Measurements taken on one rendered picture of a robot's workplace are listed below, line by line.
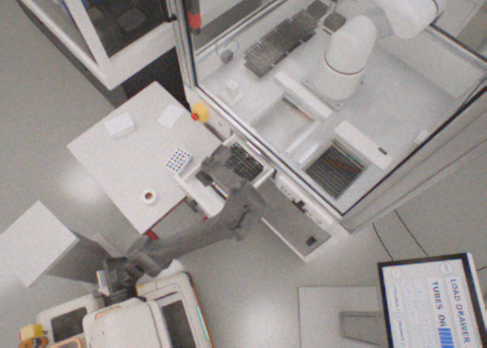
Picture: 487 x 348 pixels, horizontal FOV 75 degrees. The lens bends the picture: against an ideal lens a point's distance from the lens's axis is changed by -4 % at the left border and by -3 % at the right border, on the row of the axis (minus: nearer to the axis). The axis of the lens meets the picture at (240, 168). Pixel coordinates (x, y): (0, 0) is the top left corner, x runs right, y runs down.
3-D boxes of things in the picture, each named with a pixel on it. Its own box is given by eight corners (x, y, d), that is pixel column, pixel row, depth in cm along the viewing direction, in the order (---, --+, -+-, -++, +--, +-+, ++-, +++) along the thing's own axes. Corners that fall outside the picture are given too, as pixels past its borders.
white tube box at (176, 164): (178, 177, 158) (177, 174, 154) (165, 168, 159) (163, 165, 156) (193, 157, 162) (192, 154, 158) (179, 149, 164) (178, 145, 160)
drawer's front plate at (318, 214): (323, 230, 143) (330, 224, 133) (275, 185, 151) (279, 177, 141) (326, 227, 143) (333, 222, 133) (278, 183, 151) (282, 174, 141)
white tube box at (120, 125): (113, 141, 165) (109, 135, 160) (107, 127, 168) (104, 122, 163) (136, 129, 168) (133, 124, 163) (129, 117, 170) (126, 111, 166)
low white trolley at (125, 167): (170, 259, 216) (141, 234, 146) (114, 194, 233) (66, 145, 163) (233, 201, 233) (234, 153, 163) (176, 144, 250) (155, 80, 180)
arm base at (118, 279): (102, 260, 98) (110, 299, 94) (117, 250, 95) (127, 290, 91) (125, 258, 105) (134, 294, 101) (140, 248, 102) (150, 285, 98)
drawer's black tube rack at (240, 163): (227, 204, 145) (227, 200, 139) (201, 178, 150) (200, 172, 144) (262, 172, 151) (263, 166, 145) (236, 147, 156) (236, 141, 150)
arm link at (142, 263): (119, 269, 94) (133, 280, 95) (141, 257, 89) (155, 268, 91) (132, 247, 101) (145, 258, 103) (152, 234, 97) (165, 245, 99)
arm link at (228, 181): (226, 193, 76) (256, 222, 79) (244, 176, 76) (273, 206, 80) (197, 163, 116) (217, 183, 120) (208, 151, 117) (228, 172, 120)
